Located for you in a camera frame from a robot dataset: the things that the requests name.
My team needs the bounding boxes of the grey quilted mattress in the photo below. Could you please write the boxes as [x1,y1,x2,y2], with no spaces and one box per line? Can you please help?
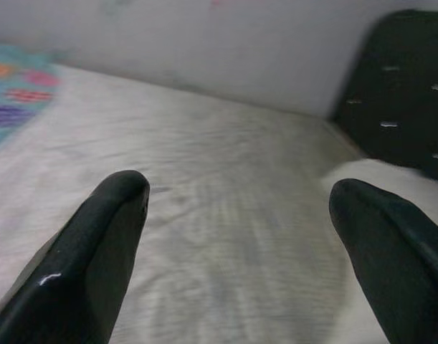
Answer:
[0,62,438,344]

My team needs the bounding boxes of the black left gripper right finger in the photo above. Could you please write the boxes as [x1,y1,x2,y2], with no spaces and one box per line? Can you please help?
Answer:
[328,178,438,344]

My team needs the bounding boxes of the teal blanket with colourful hearts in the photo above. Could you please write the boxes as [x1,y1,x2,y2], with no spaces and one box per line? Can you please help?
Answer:
[0,42,62,155]

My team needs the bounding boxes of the dark tufted headboard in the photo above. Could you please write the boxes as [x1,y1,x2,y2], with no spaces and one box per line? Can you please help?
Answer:
[331,9,438,183]

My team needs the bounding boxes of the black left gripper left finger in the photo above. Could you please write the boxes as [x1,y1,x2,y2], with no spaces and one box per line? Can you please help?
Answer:
[0,170,151,344]

